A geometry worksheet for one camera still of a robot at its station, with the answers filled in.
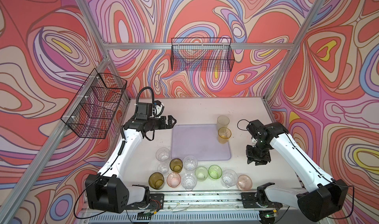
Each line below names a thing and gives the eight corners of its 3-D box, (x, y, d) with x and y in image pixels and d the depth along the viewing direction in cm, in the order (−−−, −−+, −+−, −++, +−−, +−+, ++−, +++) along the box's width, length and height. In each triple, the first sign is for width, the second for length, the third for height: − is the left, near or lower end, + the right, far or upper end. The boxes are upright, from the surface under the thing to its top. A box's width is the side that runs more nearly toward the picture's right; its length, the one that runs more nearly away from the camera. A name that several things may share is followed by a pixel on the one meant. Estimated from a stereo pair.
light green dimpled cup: (194, 181, 82) (195, 177, 75) (194, 170, 85) (195, 166, 79) (207, 181, 82) (208, 177, 75) (206, 170, 85) (207, 166, 79)
